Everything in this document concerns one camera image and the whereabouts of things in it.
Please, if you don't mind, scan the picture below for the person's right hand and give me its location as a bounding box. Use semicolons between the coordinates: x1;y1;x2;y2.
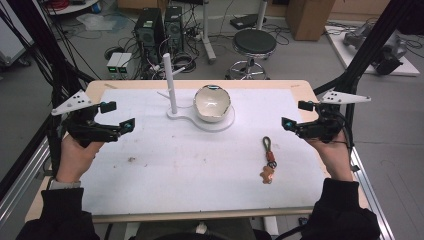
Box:
305;131;355;183

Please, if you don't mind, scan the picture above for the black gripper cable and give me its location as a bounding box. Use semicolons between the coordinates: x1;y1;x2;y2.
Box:
333;111;356;150

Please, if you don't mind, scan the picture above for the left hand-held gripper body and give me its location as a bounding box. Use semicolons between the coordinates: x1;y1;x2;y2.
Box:
51;89;121;148

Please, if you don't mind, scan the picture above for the black frame bar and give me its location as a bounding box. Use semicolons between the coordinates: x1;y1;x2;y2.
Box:
313;0;414;148
6;0;96;178

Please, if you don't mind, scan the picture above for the grey wristband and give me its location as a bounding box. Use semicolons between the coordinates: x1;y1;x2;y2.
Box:
49;178;82;191

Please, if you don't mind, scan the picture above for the clear plastic sheet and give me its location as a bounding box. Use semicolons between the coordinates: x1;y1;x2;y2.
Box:
76;12;130;33

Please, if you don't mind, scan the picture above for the black round stool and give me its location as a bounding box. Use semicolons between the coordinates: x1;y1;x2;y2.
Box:
225;28;278;81

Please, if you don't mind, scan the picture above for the bear keychain with green cord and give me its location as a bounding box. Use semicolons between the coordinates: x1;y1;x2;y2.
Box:
259;135;278;185

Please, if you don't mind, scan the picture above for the white stand with post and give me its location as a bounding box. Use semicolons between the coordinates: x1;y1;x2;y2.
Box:
156;52;236;133

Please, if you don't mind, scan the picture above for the person's left hand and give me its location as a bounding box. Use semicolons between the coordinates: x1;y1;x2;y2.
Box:
55;133;105;184

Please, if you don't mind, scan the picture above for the white round table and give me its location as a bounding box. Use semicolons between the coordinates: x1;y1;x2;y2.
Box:
45;0;102;16

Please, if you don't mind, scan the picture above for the aluminium rail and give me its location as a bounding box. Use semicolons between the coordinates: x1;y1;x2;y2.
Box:
349;146;396;240
0;136;54;228

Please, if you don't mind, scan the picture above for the white ceramic bowl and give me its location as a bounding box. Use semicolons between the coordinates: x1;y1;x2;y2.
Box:
192;84;232;123

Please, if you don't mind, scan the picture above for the white floor board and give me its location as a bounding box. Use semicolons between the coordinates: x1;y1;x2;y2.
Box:
324;24;421;78

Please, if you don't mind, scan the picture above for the white box with green light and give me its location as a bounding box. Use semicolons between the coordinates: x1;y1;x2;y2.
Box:
116;52;133;76
106;52;123;75

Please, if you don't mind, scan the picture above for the black computer tower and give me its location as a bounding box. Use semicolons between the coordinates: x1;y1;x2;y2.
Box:
134;7;166;64
163;5;185;54

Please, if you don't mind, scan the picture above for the black flat case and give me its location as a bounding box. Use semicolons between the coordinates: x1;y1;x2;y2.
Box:
229;13;268;31

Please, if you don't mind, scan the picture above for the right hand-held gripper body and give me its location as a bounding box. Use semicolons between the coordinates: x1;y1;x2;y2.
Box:
294;89;372;144

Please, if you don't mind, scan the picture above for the white table mat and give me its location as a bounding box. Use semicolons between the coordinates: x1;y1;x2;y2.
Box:
81;87;327;216

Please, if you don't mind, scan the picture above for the grey machine on board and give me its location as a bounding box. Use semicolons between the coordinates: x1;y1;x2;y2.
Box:
342;22;408;76

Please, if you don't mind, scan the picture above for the white table leg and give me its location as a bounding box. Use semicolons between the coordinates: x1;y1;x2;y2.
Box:
255;0;269;31
200;0;217;65

